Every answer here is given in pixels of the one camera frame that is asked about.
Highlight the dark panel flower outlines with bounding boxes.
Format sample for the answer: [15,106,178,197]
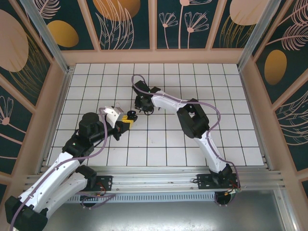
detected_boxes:
[155,0,228,51]

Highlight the dark panel leaf outlines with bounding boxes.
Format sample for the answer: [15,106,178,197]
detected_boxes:
[86,0,154,51]

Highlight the black round base connector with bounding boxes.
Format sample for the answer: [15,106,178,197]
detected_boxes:
[79,194,99,210]
[214,191,236,207]

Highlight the dark panel single pink flower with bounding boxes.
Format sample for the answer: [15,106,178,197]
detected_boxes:
[0,72,37,176]

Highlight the grey metal sheet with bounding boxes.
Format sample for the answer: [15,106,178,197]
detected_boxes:
[14,190,296,231]

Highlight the dark panel pale disc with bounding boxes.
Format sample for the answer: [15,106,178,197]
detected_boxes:
[211,0,275,50]

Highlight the dark panel small orange oval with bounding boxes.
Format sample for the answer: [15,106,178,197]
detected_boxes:
[36,0,100,51]

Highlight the dark panel large pink disc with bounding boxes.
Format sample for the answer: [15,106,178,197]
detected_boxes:
[0,0,54,108]

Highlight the dark panel oval and fern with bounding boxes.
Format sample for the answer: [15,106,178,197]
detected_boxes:
[251,0,308,105]

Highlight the dark panel pink fern leaves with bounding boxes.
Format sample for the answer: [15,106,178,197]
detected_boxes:
[271,79,308,173]

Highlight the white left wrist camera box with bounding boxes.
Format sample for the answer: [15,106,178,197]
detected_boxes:
[103,105,125,128]

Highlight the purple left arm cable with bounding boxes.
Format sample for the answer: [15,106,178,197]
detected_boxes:
[9,107,119,231]

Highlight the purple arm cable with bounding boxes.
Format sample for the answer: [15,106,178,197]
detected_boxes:
[9,107,119,231]
[131,74,242,193]

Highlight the aluminium side rail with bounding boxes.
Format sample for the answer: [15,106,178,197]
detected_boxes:
[237,67,274,170]
[36,66,74,175]

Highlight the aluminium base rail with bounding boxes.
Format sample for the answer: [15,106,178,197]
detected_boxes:
[24,166,286,192]

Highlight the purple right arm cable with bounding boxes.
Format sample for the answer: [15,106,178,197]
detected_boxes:
[131,74,242,193]

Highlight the grey slotted cable duct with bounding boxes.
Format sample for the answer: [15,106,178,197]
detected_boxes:
[32,193,217,205]

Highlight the aluminium corner post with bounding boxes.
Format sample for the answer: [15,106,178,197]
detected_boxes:
[20,0,73,73]
[237,0,276,70]

